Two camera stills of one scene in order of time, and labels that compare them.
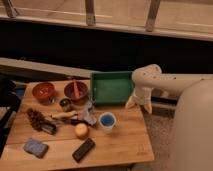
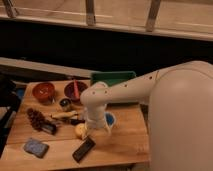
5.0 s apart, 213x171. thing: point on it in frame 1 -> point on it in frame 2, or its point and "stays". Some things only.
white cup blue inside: x=107 y=120 stays
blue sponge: x=39 y=148 stays
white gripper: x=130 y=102 -> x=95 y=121
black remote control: x=83 y=150 stays
